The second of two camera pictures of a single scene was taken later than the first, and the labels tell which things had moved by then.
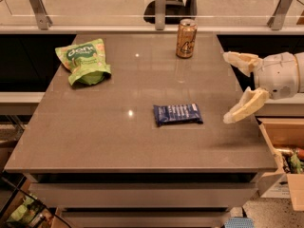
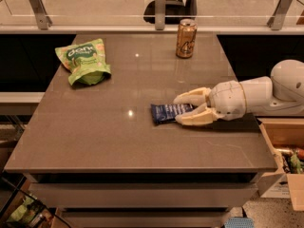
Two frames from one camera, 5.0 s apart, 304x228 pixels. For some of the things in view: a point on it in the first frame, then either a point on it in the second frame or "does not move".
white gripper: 276,75 -> 227,99
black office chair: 176,10 does not move
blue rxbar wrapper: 177,114 does not move
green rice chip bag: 85,63 does not move
